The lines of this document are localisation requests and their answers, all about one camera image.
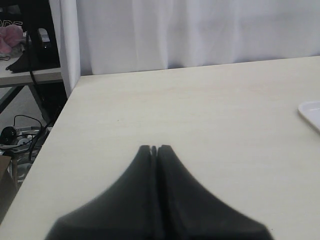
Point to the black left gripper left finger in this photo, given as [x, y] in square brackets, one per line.
[128, 210]

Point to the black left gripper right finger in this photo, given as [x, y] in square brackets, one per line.
[191, 212]

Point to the cardboard box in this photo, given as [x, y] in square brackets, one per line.
[8, 188]

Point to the white plastic tray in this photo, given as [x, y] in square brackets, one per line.
[310, 112]

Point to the white backdrop curtain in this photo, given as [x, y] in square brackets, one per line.
[96, 37]

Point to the grey side table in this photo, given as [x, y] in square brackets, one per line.
[46, 76]

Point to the black box on side table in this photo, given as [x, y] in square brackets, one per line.
[40, 51]

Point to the pink plush toy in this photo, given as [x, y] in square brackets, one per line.
[11, 38]

